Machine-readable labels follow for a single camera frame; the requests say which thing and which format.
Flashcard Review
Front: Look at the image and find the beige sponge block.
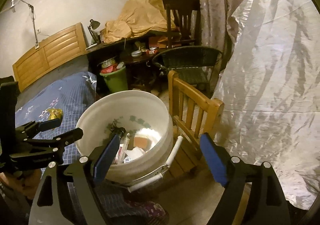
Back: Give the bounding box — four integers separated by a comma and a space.
133, 135, 152, 152

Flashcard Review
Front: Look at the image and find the white knotted plastic bag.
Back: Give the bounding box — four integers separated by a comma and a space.
134, 128, 162, 150

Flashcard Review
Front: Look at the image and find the green trash bin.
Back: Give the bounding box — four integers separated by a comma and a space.
100, 64, 128, 93

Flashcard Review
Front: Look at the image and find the gold foil snack bag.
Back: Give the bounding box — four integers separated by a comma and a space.
47, 108, 63, 120

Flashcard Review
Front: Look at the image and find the white plastic bucket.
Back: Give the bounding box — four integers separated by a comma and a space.
75, 90, 183, 192

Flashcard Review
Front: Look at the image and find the wooden headboard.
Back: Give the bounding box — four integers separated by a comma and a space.
12, 23, 87, 92

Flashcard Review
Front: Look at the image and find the large silver white cover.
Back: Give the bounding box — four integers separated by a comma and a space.
214, 0, 319, 210

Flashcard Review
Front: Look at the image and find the light wooden chair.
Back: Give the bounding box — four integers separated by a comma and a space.
168, 70, 225, 177

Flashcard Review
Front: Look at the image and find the dark bedside desk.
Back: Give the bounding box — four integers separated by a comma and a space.
86, 31, 167, 92

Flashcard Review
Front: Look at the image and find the black desk lamp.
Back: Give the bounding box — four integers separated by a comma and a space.
87, 19, 101, 45

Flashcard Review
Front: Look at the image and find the black wicker chair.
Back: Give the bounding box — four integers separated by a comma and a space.
152, 46, 222, 95

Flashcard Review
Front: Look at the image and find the orange cloth cover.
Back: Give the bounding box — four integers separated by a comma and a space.
100, 0, 167, 44

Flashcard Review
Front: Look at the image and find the dark wooden chair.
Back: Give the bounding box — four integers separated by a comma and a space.
162, 0, 201, 49

